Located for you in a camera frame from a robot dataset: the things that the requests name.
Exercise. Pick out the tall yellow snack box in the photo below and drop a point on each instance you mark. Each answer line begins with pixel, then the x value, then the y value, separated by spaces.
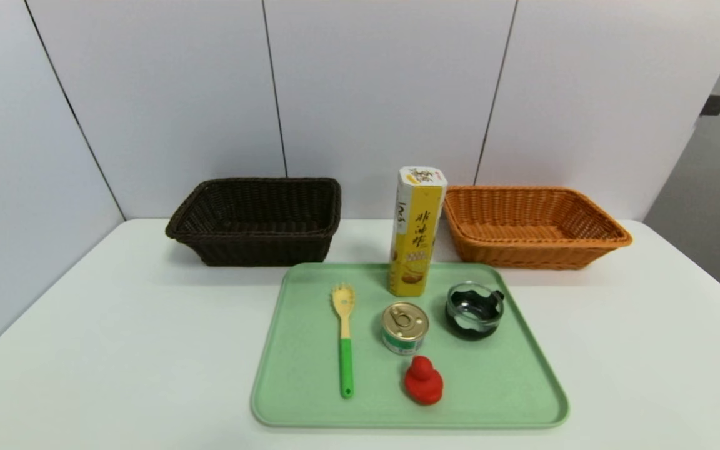
pixel 416 250

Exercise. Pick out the glass jar black lid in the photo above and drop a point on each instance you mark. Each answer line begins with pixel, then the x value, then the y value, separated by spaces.
pixel 474 326

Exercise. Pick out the red rubber duck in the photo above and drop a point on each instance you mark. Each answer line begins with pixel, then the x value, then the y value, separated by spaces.
pixel 424 384

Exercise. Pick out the dark brown wicker basket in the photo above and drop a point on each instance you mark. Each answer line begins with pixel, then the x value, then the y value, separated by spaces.
pixel 260 250

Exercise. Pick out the orange wicker basket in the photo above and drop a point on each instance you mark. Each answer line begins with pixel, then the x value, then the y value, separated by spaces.
pixel 522 253

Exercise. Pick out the tin can green label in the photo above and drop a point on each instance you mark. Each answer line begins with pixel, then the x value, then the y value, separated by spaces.
pixel 405 325

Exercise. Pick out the light green plastic tray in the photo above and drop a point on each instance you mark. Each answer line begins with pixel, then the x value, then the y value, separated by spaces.
pixel 491 387

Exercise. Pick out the black wall bracket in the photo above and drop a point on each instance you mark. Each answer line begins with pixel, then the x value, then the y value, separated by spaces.
pixel 714 105

